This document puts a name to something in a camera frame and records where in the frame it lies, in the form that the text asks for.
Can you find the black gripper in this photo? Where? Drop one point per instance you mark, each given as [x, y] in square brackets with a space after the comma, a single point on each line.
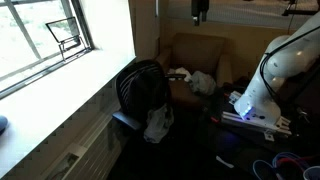
[200, 6]

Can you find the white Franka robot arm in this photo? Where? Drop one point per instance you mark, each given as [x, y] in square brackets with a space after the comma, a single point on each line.
[283, 63]

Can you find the brown leather armchair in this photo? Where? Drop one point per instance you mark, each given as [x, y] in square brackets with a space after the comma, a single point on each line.
[196, 50]

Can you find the white curtain wand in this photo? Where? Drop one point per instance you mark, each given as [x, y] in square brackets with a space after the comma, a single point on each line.
[156, 8]

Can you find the white crumpled cloth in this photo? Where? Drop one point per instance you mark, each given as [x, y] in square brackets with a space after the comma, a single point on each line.
[180, 73]

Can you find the large grey crumpled cloth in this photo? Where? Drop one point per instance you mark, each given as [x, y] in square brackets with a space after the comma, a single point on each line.
[202, 83]

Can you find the black mesh office chair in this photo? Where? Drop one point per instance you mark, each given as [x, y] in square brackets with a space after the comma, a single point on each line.
[141, 90]

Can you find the black robot table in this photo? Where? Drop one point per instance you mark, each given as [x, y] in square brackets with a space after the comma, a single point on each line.
[230, 140]

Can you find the white paper scrap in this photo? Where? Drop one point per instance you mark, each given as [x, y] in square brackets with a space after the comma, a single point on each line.
[225, 162]

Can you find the aluminium rail robot base mount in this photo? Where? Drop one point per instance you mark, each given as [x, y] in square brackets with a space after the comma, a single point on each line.
[256, 125]

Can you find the window with metal frame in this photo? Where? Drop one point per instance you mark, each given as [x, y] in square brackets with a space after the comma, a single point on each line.
[30, 36]

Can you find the white wall heater unit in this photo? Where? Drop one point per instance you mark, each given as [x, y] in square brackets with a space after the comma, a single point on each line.
[90, 150]

